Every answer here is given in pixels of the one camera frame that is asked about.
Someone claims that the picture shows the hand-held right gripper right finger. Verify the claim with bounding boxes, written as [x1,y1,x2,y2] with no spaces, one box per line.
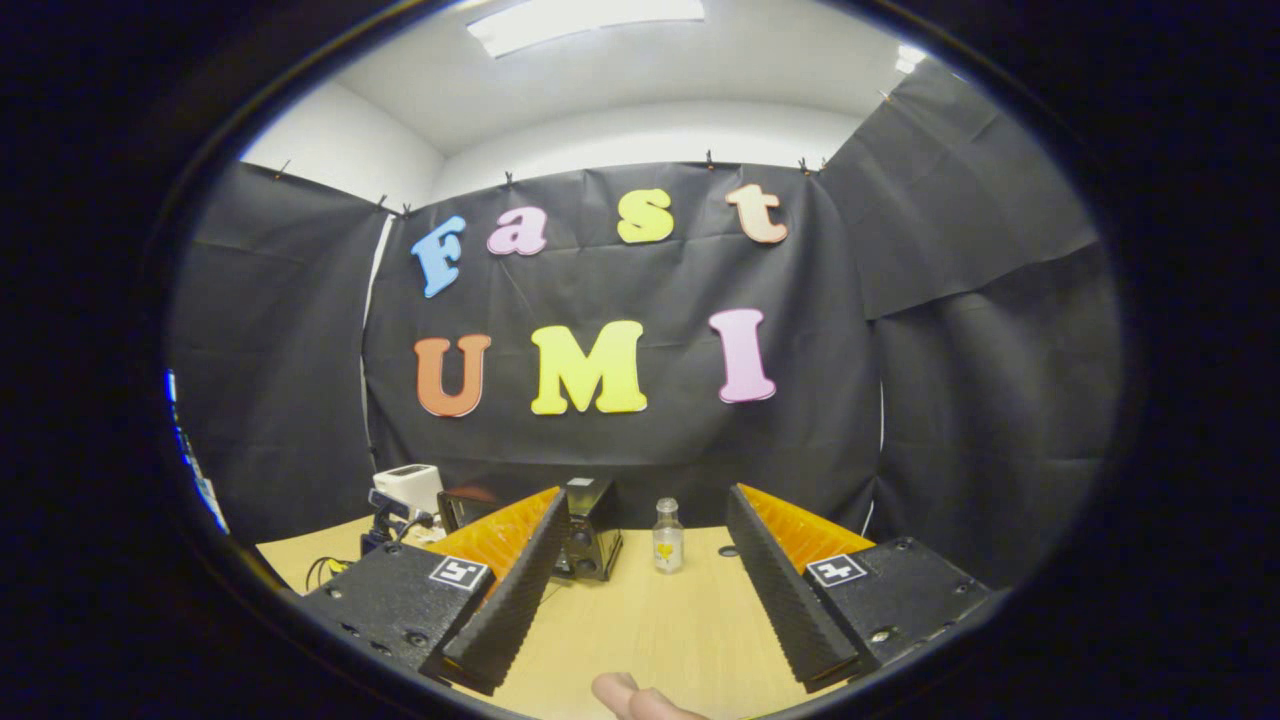
[726,483,1001,693]

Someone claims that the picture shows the white toaster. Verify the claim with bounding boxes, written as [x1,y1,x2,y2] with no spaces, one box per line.
[373,464,444,516]

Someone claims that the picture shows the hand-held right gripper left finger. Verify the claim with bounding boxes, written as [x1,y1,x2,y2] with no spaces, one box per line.
[300,487,571,696]

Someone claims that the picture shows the clear bottle yellow label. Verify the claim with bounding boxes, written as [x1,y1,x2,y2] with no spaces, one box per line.
[652,497,686,575]

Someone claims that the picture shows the black cable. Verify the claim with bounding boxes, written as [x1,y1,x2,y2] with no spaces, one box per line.
[303,553,353,594]

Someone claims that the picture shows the black backdrop cloth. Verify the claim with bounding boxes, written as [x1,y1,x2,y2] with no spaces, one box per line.
[165,60,1126,591]

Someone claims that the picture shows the large ceiling light panel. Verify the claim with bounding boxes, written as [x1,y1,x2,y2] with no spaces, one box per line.
[465,0,706,58]

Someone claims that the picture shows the black electric oven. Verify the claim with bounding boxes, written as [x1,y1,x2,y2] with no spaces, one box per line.
[437,477,623,583]

